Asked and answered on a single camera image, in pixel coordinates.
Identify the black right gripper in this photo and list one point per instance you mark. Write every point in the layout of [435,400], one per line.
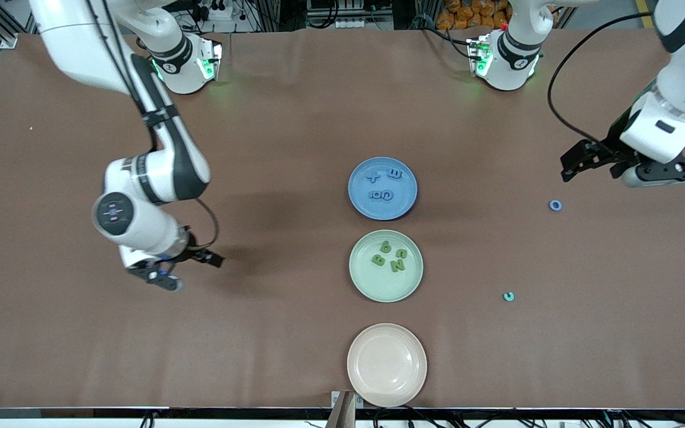
[192,254]

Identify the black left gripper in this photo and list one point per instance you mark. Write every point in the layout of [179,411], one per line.
[612,147]

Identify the green letter B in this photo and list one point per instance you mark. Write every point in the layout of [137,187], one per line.
[378,260]

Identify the green digit 6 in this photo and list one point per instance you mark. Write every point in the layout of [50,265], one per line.
[385,246]

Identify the blue letter a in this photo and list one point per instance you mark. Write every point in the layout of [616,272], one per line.
[376,195]

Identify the blue letter X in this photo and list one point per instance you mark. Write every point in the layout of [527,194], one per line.
[373,176]

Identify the green letter N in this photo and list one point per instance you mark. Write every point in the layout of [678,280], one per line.
[397,266]

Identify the blue letter G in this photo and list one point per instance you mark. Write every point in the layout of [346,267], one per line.
[388,195]

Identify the green letter u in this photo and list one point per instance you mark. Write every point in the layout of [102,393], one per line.
[402,255]

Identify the blue letter E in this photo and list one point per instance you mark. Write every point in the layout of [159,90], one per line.
[395,173]

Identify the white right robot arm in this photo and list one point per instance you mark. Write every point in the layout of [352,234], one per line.
[140,229]

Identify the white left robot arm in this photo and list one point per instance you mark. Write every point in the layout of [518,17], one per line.
[684,77]

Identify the blue letter O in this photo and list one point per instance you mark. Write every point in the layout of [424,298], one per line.
[551,205]

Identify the teal letter c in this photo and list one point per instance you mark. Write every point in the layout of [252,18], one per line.
[505,296]

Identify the green plate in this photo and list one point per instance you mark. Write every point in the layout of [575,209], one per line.
[386,282]

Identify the blue plate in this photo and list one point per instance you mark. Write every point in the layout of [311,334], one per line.
[399,205]

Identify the orange fruit bag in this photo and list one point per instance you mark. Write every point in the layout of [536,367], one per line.
[467,15]

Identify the beige plate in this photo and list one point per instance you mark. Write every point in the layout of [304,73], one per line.
[387,365]

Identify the white power strip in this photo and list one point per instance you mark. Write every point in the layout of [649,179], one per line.
[217,12]

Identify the grey power strip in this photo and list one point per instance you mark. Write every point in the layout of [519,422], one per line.
[360,24]

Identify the metal table bracket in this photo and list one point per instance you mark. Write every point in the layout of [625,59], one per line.
[342,413]

